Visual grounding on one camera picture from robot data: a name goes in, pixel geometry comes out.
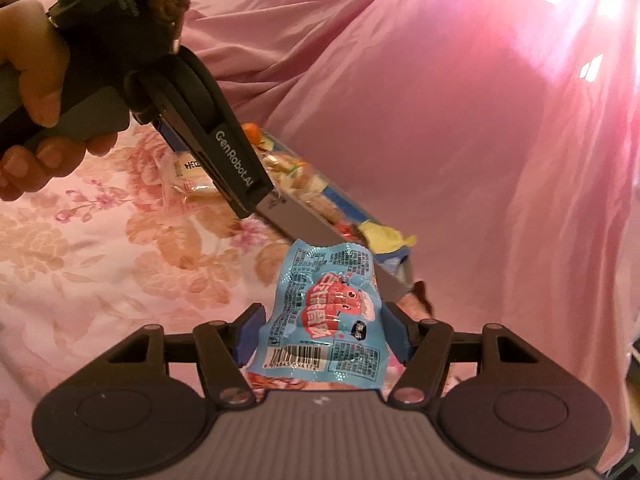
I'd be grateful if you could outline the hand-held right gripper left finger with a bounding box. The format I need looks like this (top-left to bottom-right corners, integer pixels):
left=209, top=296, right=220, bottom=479
left=82, top=302, right=266, bottom=407

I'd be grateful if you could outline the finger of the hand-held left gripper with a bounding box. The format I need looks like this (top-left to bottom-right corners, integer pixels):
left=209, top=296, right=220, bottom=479
left=151, top=111, right=202, bottom=162

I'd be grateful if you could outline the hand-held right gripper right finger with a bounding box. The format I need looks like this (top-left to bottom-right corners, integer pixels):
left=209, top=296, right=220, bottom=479
left=380, top=301, right=551, bottom=407

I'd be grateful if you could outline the round rice cracker packet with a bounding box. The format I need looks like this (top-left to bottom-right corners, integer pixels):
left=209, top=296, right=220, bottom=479
left=160, top=151, right=236, bottom=202

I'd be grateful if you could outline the light blue snack packet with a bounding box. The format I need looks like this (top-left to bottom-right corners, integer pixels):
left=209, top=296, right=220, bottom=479
left=246, top=238, right=397, bottom=392

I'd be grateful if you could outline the clear packet green label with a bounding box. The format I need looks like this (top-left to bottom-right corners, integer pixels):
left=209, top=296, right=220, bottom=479
left=257, top=135, right=301, bottom=181

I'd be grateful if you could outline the grey shallow box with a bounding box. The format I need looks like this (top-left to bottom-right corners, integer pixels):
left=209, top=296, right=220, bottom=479
left=239, top=124, right=417, bottom=307

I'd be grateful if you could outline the person's left hand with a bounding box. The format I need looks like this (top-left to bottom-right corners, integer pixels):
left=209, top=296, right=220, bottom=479
left=0, top=0, right=119, bottom=201

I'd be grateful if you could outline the crumpled yellow wrapper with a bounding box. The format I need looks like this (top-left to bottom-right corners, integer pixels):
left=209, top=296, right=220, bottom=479
left=356, top=219, right=418, bottom=255

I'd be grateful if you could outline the floral bed sheet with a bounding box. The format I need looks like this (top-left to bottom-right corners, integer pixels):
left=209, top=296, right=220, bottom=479
left=0, top=110, right=436, bottom=480

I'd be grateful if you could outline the pink curtain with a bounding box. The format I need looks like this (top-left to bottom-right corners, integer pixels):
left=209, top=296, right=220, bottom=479
left=180, top=0, right=640, bottom=461

